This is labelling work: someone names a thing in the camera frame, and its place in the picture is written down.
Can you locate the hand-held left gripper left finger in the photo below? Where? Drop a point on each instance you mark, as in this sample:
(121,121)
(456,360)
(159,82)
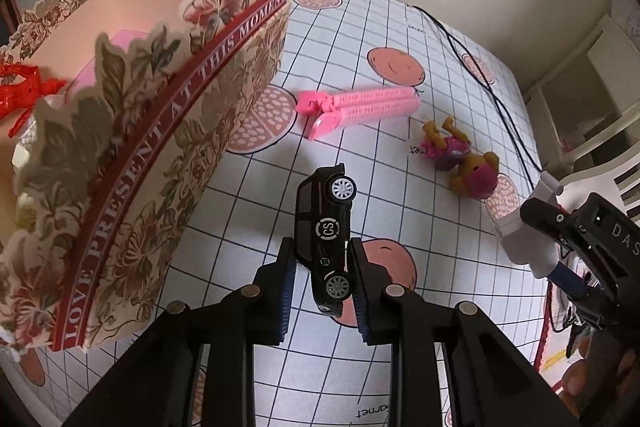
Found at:
(285,292)

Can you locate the floral paper gift box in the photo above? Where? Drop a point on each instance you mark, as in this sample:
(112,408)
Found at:
(150,132)

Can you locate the pink hair roller clip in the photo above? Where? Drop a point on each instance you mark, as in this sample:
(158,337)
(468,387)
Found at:
(370,104)

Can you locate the person's right hand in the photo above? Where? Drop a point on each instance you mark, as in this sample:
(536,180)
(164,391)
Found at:
(600,367)

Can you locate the red robot toy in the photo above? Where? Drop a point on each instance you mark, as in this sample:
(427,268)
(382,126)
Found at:
(25,94)

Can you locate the white wooden rack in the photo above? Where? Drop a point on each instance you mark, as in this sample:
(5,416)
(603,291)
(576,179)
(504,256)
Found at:
(590,107)

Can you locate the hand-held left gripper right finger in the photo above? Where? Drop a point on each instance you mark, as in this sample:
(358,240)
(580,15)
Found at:
(359,302)

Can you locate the black toy car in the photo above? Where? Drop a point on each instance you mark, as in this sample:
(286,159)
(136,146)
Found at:
(320,217)

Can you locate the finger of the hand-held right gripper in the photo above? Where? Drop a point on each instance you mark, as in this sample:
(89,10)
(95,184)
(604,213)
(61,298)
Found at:
(567,279)
(550,222)

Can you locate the white plastic case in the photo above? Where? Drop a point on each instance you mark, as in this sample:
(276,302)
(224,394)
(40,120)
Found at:
(525,242)

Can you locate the pink doll toy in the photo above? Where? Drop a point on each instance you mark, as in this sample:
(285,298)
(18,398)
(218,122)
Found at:
(475,177)

